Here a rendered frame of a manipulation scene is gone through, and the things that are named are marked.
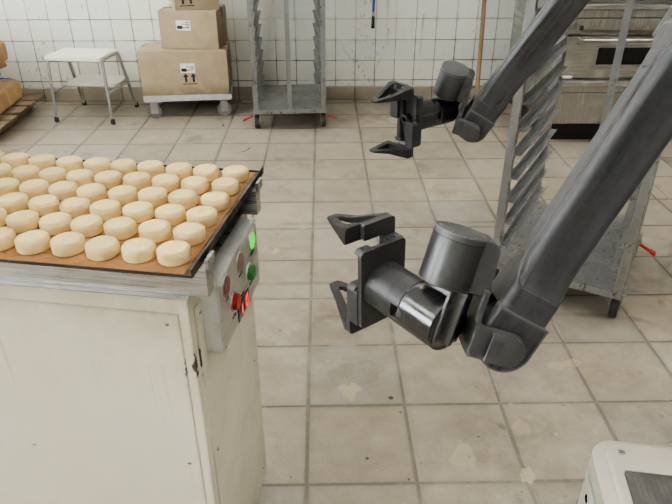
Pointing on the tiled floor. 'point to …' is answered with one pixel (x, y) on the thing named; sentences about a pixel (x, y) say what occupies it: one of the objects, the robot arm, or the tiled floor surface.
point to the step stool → (89, 74)
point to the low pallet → (18, 110)
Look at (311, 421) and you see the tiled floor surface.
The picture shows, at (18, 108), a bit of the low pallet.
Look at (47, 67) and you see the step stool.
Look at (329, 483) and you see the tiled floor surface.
